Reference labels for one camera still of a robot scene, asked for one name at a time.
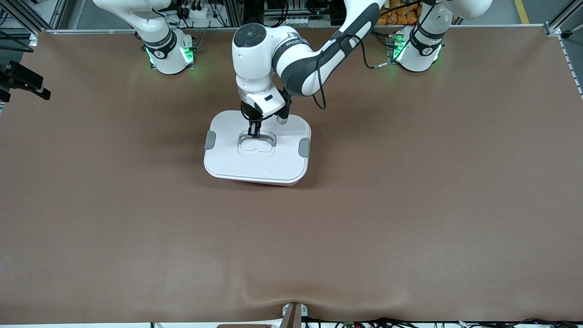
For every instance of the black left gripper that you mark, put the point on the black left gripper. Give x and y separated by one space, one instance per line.
249 112

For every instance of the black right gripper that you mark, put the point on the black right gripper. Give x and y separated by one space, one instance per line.
18 77

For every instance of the white plastic cutting board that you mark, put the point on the white plastic cutting board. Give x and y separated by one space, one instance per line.
227 159

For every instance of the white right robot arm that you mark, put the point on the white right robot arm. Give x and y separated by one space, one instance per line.
166 54

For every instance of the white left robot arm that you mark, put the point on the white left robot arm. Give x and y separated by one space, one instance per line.
255 64

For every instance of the pink plastic box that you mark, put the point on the pink plastic box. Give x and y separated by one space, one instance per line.
268 184

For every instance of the white power strip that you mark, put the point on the white power strip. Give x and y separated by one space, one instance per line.
200 13

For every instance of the brown table cover mat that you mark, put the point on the brown table cover mat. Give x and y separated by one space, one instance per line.
410 228

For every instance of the orange snack packet pile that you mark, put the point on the orange snack packet pile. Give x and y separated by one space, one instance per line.
401 16

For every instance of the aluminium corner profile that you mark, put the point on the aluminium corner profile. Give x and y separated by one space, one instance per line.
562 16

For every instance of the aluminium table edge rail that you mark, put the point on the aluminium table edge rail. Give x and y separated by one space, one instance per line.
91 31

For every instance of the aluminium frame post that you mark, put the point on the aluminium frame post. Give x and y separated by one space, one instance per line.
233 11

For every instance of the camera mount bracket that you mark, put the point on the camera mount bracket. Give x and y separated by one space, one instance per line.
294 316

